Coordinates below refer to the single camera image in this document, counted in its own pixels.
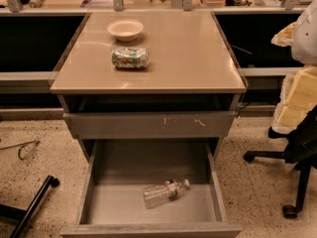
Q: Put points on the closed grey top drawer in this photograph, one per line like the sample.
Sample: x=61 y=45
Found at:
x=146 y=125

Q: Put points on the open middle drawer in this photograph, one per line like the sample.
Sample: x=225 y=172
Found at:
x=112 y=204

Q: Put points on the long back workbench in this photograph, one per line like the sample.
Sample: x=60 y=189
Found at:
x=34 y=41

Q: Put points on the black office chair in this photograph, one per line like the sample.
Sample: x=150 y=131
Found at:
x=301 y=151

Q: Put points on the crushed green white can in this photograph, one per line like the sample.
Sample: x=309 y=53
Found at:
x=130 y=57

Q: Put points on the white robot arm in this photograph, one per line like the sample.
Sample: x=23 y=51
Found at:
x=304 y=43

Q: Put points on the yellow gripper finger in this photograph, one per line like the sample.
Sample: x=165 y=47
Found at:
x=284 y=37
x=298 y=97

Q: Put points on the white paper bowl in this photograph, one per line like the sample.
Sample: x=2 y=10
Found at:
x=125 y=30

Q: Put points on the clear plastic water bottle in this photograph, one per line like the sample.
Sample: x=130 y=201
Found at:
x=169 y=190

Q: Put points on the black chair base leg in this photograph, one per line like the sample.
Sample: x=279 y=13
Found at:
x=22 y=216

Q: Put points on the grey drawer cabinet with counter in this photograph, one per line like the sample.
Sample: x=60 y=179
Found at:
x=190 y=69

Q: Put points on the metal wire tool on floor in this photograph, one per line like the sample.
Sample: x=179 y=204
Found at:
x=23 y=149

